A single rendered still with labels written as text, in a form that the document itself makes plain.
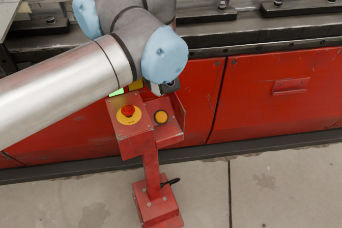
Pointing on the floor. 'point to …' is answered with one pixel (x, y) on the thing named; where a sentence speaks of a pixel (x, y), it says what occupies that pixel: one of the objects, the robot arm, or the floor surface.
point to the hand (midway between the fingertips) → (161, 94)
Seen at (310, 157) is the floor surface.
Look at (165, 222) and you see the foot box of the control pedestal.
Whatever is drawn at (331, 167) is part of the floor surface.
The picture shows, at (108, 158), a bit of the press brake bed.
